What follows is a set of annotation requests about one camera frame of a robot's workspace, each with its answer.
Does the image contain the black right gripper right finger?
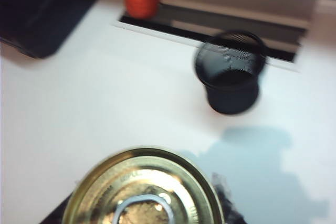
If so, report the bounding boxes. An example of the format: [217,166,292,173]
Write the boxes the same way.
[211,173,248,224]

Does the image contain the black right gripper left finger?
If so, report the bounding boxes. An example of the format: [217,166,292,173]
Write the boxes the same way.
[38,194,77,224]

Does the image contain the red tomato paste can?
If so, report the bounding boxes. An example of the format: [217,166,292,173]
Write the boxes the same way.
[62,145,226,224]

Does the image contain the red tomato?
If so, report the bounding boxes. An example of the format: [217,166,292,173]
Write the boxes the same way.
[124,0,160,20]

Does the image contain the black mesh pen holder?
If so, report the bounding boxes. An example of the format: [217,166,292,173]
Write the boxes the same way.
[193,30,268,115]

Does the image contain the dark blue box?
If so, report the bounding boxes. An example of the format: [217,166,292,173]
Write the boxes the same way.
[0,0,110,60]

